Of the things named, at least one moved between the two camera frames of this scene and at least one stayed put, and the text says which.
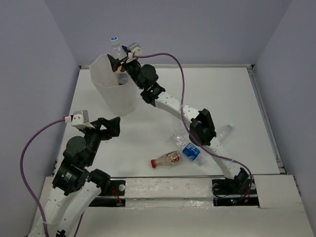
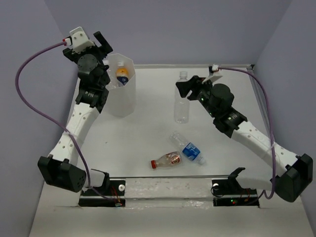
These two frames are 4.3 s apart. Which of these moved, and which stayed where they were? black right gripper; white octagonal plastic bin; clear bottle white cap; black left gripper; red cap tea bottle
Moved: clear bottle white cap; black right gripper; black left gripper
Stayed: white octagonal plastic bin; red cap tea bottle
